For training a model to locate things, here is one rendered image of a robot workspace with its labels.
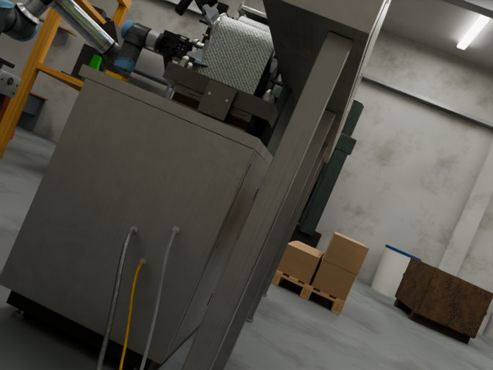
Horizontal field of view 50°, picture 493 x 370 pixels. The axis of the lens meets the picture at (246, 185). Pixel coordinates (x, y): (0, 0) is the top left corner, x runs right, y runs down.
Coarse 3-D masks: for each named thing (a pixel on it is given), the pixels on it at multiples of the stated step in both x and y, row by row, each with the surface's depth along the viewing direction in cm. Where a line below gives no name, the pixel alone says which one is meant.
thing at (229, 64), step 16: (208, 48) 201; (224, 48) 200; (240, 48) 199; (208, 64) 200; (224, 64) 200; (240, 64) 199; (256, 64) 198; (224, 80) 199; (240, 80) 198; (256, 80) 198
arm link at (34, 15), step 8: (32, 0) 226; (16, 8) 226; (24, 8) 227; (32, 8) 227; (40, 8) 228; (24, 16) 226; (32, 16) 229; (16, 24) 225; (24, 24) 228; (32, 24) 230; (8, 32) 226; (16, 32) 228; (24, 32) 231; (32, 32) 235; (24, 40) 236
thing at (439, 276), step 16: (416, 272) 693; (432, 272) 642; (400, 288) 726; (416, 288) 671; (432, 288) 638; (448, 288) 638; (464, 288) 638; (480, 288) 638; (400, 304) 717; (416, 304) 649; (432, 304) 639; (448, 304) 638; (464, 304) 638; (480, 304) 638; (416, 320) 649; (432, 320) 640; (448, 320) 639; (464, 320) 638; (480, 320) 638; (464, 336) 648
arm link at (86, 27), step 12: (48, 0) 193; (60, 0) 195; (72, 0) 199; (60, 12) 198; (72, 12) 199; (84, 12) 202; (72, 24) 202; (84, 24) 202; (96, 24) 206; (84, 36) 205; (96, 36) 205; (108, 36) 209; (96, 48) 209; (108, 48) 209; (108, 60) 214
